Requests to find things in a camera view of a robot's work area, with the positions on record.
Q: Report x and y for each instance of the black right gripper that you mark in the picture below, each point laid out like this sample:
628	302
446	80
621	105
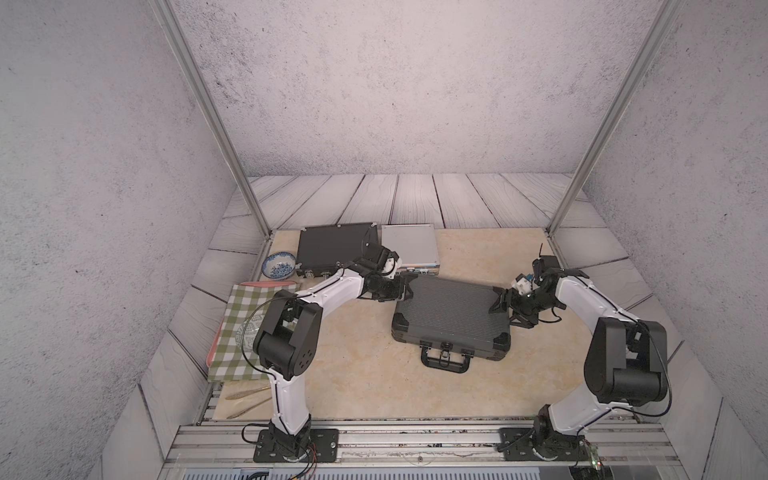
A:
505	299

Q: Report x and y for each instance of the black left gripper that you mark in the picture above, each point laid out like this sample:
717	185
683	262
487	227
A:
400	291

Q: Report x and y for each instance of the small silver poker case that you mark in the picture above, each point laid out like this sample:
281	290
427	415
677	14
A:
416	246

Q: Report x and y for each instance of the black carbon poker case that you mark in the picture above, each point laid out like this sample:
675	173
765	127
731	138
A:
322	249

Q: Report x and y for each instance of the large black poker case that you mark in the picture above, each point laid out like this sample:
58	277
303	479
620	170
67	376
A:
451	322

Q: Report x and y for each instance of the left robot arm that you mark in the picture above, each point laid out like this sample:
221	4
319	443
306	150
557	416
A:
287	339

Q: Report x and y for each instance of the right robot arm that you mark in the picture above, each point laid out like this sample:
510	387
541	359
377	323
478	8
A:
626	365

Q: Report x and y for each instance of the blue floral ceramic bowl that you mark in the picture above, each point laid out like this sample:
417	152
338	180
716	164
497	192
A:
279	266

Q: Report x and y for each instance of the pink cutting board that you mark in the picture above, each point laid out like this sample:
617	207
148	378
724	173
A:
268	284

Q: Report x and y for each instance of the clear glass bowl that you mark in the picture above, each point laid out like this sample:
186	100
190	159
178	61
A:
246	333

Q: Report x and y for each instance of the green checked cloth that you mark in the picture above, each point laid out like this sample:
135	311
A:
225	362

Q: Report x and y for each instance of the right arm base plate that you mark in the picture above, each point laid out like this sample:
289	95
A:
518	444

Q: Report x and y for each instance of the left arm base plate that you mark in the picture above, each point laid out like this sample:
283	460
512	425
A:
275	446

